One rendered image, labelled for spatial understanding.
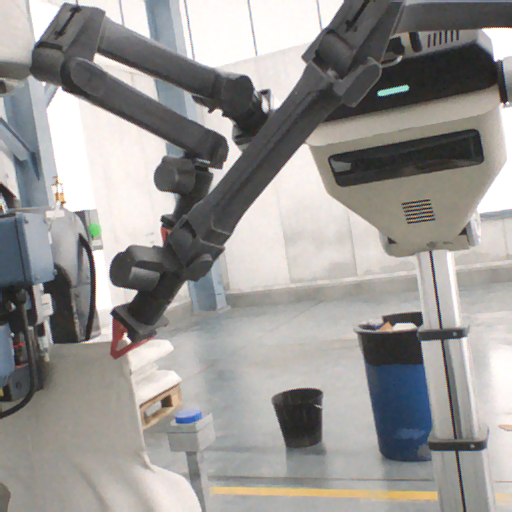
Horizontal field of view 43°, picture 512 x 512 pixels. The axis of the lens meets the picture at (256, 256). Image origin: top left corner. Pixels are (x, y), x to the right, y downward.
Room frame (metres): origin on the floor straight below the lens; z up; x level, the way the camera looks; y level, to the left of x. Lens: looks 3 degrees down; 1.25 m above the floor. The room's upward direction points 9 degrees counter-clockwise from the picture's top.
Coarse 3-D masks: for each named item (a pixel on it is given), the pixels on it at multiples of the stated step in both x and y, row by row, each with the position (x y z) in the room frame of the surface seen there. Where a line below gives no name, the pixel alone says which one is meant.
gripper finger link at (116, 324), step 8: (112, 320) 1.11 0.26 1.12; (120, 320) 1.10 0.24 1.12; (112, 328) 1.11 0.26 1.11; (120, 328) 1.12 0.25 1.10; (112, 336) 1.12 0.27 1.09; (112, 344) 1.13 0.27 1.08; (128, 344) 1.10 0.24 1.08; (136, 344) 1.09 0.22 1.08; (112, 352) 1.13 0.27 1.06; (120, 352) 1.12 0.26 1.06
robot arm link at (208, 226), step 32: (320, 32) 0.96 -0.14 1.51; (320, 64) 0.97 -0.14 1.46; (288, 96) 0.96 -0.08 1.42; (320, 96) 0.93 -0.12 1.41; (352, 96) 0.92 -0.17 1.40; (288, 128) 0.95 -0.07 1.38; (256, 160) 0.98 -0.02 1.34; (288, 160) 1.00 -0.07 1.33; (224, 192) 1.00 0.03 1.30; (256, 192) 1.01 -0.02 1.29; (192, 224) 1.03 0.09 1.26; (224, 224) 1.02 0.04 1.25; (192, 256) 1.03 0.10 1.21
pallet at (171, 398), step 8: (168, 392) 4.61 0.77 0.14; (176, 392) 4.72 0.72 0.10; (152, 400) 4.44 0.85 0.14; (160, 400) 4.49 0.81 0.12; (168, 400) 4.65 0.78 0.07; (176, 400) 4.70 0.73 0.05; (144, 408) 4.30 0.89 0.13; (160, 408) 4.66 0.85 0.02; (168, 408) 4.63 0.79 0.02; (152, 416) 4.48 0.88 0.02; (160, 416) 4.47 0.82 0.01; (144, 424) 4.28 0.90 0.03
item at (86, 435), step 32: (64, 352) 1.18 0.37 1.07; (96, 352) 1.15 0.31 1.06; (128, 352) 1.13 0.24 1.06; (64, 384) 1.19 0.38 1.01; (96, 384) 1.16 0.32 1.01; (128, 384) 1.13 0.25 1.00; (32, 416) 1.23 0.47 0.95; (64, 416) 1.19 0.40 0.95; (96, 416) 1.16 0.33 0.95; (128, 416) 1.13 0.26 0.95; (0, 448) 1.26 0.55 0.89; (32, 448) 1.23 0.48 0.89; (64, 448) 1.20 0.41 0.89; (96, 448) 1.17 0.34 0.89; (128, 448) 1.14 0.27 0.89; (0, 480) 1.23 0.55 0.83; (32, 480) 1.20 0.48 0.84; (64, 480) 1.17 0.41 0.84; (96, 480) 1.13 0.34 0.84; (128, 480) 1.12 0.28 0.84; (160, 480) 1.13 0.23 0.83
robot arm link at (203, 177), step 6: (198, 168) 1.30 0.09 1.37; (204, 168) 1.32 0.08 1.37; (198, 174) 1.29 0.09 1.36; (204, 174) 1.30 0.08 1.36; (210, 174) 1.32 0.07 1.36; (198, 180) 1.30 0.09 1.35; (204, 180) 1.30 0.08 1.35; (210, 180) 1.31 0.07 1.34; (198, 186) 1.30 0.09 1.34; (204, 186) 1.30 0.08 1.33; (210, 186) 1.32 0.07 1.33; (192, 192) 1.30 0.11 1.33; (198, 192) 1.30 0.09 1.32; (204, 192) 1.31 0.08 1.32; (192, 198) 1.31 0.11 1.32
